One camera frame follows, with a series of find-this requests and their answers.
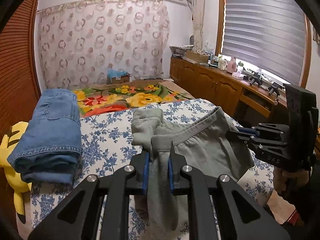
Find beige side curtain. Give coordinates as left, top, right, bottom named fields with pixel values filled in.
left=191, top=0, right=204, bottom=51

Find cardboard box blue contents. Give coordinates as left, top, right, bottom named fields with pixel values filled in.
left=107, top=68, right=130, bottom=85

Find grey-green pants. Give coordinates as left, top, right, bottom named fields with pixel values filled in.
left=131, top=107, right=254, bottom=238

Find black stand near window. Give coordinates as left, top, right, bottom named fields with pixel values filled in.
left=249, top=73, right=263, bottom=87

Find grey zebra window blind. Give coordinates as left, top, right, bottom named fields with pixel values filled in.
left=221, top=0, right=306, bottom=85

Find patterned sheer curtain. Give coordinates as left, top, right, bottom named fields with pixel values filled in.
left=39, top=0, right=170, bottom=90

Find wooden sideboard cabinet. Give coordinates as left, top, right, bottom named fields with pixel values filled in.
left=170, top=57, right=289, bottom=127

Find wooden louvred wardrobe door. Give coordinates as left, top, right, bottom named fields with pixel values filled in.
left=1, top=0, right=41, bottom=135

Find folded blue jeans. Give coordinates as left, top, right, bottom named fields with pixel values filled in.
left=7, top=88, right=81, bottom=185

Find blue floral white bedsheet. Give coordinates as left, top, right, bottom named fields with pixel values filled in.
left=30, top=99, right=273, bottom=228

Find colourful flower blanket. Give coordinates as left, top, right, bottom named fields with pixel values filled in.
left=73, top=80, right=194, bottom=118

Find pink bottle on sideboard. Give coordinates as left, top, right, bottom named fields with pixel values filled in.
left=226, top=56, right=237, bottom=74

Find cardboard box on sideboard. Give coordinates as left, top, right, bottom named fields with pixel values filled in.
left=184, top=50, right=209, bottom=63

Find yellow plush toy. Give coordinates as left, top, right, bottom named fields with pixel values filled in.
left=0, top=121, right=33, bottom=224

